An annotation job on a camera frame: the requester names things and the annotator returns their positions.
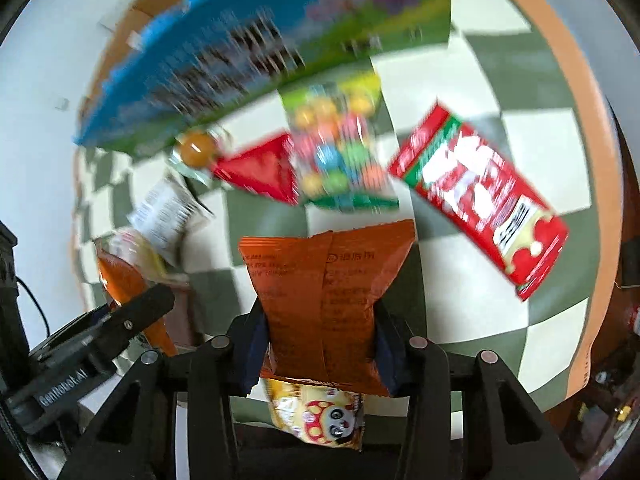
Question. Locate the cardboard box with blue print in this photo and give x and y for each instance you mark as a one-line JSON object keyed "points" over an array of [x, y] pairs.
{"points": [[240, 50]]}

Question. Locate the orange and yellow snack packet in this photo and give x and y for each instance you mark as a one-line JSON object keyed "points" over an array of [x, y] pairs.
{"points": [[120, 280]]}

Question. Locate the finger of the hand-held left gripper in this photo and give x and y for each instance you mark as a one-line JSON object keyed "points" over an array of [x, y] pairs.
{"points": [[145, 310]]}

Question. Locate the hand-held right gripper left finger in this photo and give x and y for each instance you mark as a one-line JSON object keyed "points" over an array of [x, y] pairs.
{"points": [[252, 355]]}

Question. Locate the yellow panda print snack packet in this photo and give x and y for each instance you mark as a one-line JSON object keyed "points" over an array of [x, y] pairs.
{"points": [[310, 415]]}

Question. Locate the black cabinet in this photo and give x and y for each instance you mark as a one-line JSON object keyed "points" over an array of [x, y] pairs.
{"points": [[10, 285]]}

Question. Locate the small white snack packet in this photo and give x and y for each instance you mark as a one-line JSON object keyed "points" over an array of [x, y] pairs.
{"points": [[162, 215]]}

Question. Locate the orange ball candy clear wrapper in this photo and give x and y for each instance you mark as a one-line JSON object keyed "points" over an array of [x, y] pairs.
{"points": [[195, 147]]}

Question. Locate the long red snack packet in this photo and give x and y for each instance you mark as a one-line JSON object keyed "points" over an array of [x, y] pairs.
{"points": [[470, 195]]}

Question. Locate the colourful candy balls bag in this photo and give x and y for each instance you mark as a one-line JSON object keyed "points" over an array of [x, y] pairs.
{"points": [[335, 150]]}

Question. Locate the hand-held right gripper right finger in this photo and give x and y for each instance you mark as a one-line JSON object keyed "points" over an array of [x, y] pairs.
{"points": [[387, 360]]}

